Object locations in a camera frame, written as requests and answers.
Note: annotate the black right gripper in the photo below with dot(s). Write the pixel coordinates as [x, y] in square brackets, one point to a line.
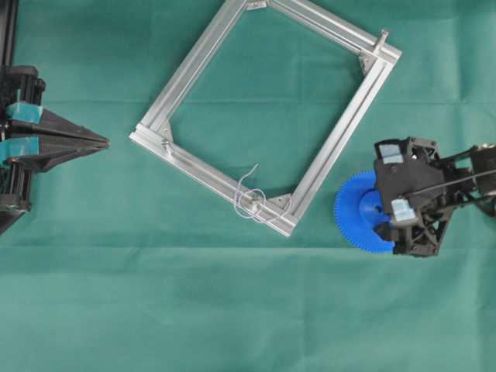
[411, 187]

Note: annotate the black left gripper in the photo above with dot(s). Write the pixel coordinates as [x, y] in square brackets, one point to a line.
[22, 119]

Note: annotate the blue plastic gear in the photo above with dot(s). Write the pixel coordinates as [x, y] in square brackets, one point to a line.
[358, 210]

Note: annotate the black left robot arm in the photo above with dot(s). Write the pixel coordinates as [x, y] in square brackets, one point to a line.
[48, 144]

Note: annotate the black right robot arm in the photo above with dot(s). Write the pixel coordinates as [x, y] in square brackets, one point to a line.
[470, 179]

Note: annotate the green table cloth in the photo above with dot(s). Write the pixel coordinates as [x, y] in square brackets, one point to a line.
[126, 264]

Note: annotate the square aluminium extrusion frame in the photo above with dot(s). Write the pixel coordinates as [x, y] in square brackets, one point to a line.
[281, 213]

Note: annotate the steel shaft on left rail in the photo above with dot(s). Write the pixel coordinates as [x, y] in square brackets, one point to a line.
[165, 143]

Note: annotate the steel shaft with wire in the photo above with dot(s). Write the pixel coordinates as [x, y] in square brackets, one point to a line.
[254, 205]

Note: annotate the steel shaft at frame corner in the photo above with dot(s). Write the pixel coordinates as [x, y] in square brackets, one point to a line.
[381, 40]

